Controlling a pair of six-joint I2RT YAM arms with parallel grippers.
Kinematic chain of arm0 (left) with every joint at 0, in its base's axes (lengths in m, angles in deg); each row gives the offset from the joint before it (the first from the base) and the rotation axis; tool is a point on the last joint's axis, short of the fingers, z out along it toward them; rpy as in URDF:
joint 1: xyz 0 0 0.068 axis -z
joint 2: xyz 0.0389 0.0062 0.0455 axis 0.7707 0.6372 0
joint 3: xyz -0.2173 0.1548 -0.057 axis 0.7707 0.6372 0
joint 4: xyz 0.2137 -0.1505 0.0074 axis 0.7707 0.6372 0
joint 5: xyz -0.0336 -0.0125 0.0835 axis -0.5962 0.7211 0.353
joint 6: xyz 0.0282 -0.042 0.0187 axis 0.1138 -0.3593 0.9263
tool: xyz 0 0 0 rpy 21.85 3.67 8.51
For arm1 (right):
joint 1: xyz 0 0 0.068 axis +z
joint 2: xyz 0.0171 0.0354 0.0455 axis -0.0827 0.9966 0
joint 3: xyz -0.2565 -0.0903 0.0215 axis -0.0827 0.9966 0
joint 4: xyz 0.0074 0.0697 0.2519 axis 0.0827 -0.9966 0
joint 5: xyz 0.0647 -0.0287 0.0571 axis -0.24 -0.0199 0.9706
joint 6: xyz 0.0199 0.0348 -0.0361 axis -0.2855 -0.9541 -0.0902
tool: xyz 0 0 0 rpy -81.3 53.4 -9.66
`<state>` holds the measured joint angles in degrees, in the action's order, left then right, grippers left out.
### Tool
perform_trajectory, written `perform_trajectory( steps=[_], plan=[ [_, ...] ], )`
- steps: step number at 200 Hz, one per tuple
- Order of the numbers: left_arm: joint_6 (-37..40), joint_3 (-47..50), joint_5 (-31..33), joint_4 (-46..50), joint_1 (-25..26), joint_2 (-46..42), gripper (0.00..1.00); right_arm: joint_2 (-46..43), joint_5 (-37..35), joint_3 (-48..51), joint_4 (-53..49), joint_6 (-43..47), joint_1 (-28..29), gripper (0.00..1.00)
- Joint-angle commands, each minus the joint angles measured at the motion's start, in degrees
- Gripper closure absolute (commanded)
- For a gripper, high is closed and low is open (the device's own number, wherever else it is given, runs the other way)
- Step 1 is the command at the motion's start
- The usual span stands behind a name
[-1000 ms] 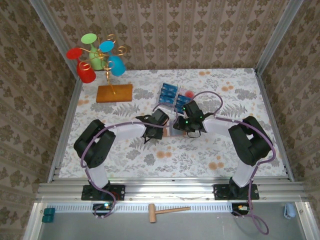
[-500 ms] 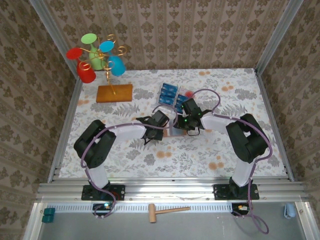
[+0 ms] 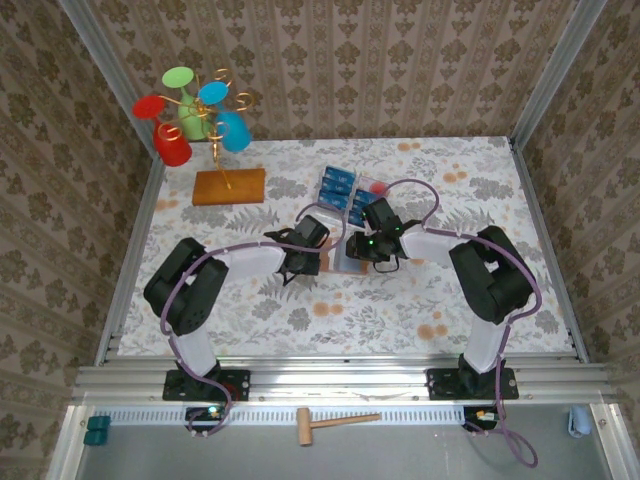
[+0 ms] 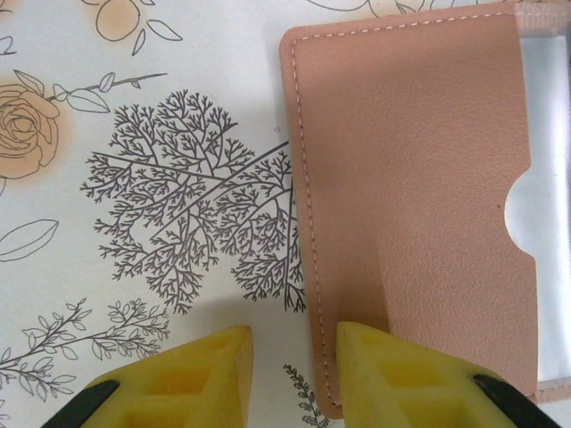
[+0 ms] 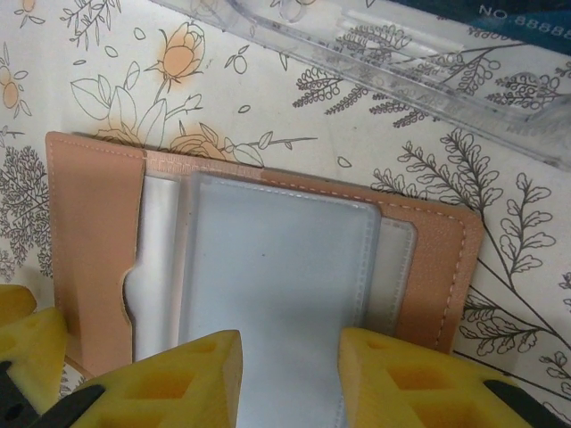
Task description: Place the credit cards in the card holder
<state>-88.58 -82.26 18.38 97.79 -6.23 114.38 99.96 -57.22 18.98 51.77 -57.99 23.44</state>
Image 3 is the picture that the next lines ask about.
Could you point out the clear plastic card box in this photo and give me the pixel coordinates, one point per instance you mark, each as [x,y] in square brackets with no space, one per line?
[367,180]

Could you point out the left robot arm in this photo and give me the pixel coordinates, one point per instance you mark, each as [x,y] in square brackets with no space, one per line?
[195,350]

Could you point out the red round object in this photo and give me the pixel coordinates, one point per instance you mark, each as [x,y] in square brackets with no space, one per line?
[379,188]

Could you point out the floral tablecloth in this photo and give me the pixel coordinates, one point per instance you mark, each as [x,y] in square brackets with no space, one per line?
[375,320]

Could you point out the blue plastic goblet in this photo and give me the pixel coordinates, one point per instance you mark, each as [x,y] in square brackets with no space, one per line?
[235,132]

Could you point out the wooden mallet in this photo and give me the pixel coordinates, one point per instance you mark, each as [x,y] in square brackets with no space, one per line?
[305,427]

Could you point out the red plastic goblet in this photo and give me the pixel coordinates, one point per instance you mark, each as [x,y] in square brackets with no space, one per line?
[172,150]

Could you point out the green plastic goblet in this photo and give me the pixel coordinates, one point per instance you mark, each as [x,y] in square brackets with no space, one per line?
[177,77]

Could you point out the teal clamp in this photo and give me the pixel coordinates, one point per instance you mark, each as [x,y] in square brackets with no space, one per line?
[99,423]

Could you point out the light blue roll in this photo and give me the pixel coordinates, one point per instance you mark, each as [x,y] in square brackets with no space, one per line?
[579,422]

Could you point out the teal block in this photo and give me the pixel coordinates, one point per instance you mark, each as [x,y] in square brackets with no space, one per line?
[95,439]

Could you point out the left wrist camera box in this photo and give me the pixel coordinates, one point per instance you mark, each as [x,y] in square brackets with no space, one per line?
[311,231]

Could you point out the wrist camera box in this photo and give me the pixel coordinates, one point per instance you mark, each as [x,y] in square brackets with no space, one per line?
[379,214]
[311,231]

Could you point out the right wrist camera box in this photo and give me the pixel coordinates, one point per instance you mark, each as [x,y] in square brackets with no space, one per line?
[379,214]

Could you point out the aluminium front rail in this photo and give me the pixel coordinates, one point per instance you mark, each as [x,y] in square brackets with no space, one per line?
[340,380]

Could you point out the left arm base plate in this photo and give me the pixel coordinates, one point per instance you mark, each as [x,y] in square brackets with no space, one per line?
[240,385]

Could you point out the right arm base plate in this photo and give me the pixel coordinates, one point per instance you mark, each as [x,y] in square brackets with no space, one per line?
[440,385]

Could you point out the aluminium side rail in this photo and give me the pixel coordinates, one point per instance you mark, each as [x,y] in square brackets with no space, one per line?
[132,260]
[550,250]

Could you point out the aluminium frame post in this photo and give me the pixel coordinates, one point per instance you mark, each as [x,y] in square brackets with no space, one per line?
[100,60]
[555,65]

